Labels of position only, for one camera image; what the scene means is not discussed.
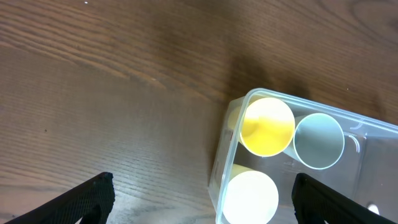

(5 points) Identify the yellow plastic cup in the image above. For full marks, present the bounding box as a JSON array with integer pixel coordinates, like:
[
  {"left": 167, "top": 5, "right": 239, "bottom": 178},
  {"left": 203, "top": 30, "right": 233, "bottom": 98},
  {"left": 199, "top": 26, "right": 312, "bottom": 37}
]
[{"left": 239, "top": 97, "right": 295, "bottom": 157}]

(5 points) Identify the grey plastic cup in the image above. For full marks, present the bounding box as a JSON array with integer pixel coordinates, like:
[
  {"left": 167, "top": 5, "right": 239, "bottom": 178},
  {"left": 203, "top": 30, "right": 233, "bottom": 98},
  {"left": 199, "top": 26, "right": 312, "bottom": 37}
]
[{"left": 284, "top": 113, "right": 345, "bottom": 170}]

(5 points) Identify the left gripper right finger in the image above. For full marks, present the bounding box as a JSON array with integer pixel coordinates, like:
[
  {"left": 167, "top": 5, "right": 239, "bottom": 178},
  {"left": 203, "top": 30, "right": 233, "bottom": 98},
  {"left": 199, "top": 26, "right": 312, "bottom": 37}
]
[{"left": 292, "top": 173, "right": 395, "bottom": 224}]

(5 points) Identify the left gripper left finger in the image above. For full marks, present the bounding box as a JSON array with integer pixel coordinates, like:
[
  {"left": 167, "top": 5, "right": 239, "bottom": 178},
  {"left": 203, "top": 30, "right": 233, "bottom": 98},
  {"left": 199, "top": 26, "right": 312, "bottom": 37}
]
[{"left": 6, "top": 172, "right": 115, "bottom": 224}]

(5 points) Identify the clear plastic container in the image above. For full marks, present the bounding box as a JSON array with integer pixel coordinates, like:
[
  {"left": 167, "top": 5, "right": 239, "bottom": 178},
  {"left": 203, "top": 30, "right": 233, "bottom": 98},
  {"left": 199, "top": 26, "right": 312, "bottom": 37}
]
[{"left": 209, "top": 88, "right": 397, "bottom": 223}]

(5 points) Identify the white plastic cup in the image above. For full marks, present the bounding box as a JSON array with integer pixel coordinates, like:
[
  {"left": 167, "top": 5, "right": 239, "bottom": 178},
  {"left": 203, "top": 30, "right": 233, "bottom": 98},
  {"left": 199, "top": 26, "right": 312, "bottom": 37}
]
[{"left": 223, "top": 164, "right": 279, "bottom": 224}]

